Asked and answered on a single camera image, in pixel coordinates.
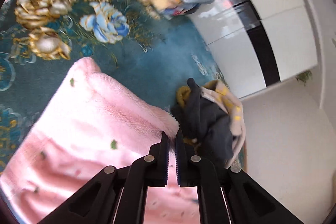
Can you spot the green potted plant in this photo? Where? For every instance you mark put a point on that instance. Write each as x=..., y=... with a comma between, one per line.
x=304, y=77

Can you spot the pink fleece pajama garment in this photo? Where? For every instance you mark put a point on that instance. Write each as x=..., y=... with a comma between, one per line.
x=92, y=121

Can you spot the dark navy garment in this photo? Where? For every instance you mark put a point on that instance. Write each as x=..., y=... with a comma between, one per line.
x=206, y=122

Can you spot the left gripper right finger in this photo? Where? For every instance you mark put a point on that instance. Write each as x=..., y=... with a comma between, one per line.
x=226, y=195

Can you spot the teal floral bed blanket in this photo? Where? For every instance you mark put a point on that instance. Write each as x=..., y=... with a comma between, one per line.
x=153, y=59

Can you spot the white black wardrobe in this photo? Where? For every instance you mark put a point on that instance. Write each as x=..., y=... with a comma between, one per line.
x=257, y=43

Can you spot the beige yellow checked garment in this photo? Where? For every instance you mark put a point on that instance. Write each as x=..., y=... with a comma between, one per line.
x=218, y=93

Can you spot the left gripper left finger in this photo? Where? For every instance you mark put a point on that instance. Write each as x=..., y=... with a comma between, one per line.
x=117, y=195

